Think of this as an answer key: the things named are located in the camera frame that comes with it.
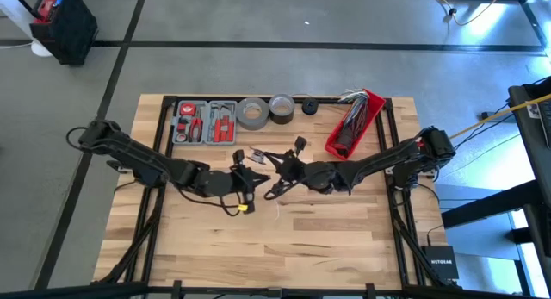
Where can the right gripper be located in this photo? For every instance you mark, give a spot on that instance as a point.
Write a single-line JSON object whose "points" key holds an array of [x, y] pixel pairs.
{"points": [[318, 176]]}

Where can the dark duct tape roll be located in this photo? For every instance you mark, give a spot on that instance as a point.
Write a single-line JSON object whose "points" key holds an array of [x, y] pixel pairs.
{"points": [[282, 118]]}

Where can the black desk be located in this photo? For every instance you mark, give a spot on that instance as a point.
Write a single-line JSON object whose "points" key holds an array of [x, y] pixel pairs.
{"points": [[534, 152]]}

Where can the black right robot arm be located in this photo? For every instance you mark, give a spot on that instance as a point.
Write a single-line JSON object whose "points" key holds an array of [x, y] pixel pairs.
{"points": [[387, 159]]}

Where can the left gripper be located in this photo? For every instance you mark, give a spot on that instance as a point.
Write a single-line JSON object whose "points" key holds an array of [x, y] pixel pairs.
{"points": [[224, 182]]}

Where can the grey tool case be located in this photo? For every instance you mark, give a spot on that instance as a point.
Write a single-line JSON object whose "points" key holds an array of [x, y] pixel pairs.
{"points": [[206, 111]]}

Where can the white round base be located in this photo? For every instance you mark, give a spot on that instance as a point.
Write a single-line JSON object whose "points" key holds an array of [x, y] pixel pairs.
{"points": [[41, 50]]}

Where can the small black tape roll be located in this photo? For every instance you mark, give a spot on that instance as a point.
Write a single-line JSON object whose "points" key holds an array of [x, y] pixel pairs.
{"points": [[310, 110]]}

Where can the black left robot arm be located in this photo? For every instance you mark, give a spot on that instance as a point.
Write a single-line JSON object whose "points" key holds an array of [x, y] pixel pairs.
{"points": [[129, 150]]}

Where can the large grey duct tape roll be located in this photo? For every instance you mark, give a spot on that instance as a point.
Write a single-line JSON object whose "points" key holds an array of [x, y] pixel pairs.
{"points": [[243, 120]]}

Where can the black Netgear router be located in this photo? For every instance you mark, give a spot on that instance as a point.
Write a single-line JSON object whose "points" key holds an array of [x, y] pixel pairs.
{"points": [[440, 262]]}

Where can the red plastic bin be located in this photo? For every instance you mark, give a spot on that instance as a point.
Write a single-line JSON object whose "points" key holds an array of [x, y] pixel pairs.
{"points": [[370, 113]]}

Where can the black aluminium table frame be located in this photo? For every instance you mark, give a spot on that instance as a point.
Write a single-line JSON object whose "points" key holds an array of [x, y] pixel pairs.
{"points": [[168, 101]]}

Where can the red tape measure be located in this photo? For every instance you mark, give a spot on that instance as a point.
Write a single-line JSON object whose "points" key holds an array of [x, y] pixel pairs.
{"points": [[187, 109]]}

